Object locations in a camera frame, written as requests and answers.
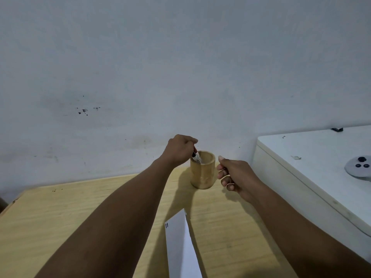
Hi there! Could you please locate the person's right hand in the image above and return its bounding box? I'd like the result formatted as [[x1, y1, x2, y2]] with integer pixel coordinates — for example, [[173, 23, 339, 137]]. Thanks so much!
[[216, 156, 266, 204]]

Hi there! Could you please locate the person's left hand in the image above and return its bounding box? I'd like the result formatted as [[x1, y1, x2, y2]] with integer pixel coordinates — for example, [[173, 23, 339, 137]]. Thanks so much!
[[160, 134, 199, 169]]

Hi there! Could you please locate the person's left forearm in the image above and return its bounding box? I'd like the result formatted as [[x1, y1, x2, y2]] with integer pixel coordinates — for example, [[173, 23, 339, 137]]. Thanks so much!
[[34, 158, 174, 278]]

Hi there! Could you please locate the person's right forearm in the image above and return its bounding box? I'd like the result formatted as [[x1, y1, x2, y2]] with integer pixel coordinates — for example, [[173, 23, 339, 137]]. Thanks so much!
[[252, 182, 371, 278]]

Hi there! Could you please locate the bamboo pen cup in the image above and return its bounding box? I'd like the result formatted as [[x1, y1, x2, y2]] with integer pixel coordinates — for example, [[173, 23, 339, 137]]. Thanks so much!
[[190, 151, 216, 190]]

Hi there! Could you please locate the white paper sheet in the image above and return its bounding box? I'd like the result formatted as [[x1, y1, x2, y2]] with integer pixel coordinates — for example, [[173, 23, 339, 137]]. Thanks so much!
[[165, 208, 203, 278]]

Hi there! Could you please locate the white cabinet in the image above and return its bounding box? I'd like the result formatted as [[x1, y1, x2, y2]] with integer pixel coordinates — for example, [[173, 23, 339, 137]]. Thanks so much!
[[252, 125, 371, 263]]

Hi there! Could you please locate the grey round controller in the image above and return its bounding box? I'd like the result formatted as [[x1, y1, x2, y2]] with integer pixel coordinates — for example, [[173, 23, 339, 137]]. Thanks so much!
[[344, 155, 371, 179]]

